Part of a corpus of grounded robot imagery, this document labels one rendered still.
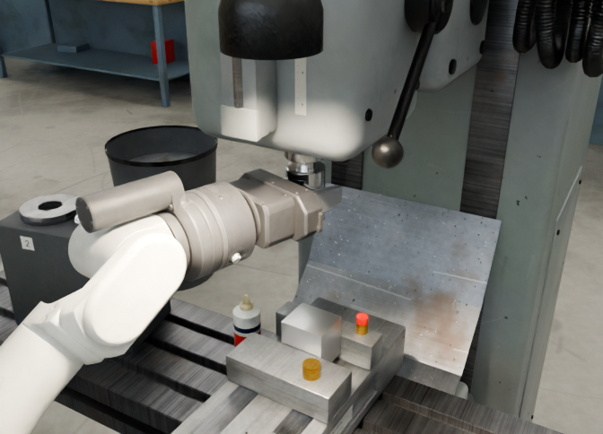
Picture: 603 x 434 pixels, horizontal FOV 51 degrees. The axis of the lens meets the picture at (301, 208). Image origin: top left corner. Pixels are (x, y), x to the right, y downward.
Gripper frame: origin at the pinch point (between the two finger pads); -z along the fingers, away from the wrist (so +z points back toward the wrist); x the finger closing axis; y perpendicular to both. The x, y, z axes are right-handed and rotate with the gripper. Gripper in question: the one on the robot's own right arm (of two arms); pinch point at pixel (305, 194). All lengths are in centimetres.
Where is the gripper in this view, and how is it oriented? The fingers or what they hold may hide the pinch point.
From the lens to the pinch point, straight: 74.7
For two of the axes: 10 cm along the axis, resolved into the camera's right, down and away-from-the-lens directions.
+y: -0.1, 9.1, 4.2
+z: -7.3, 2.8, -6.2
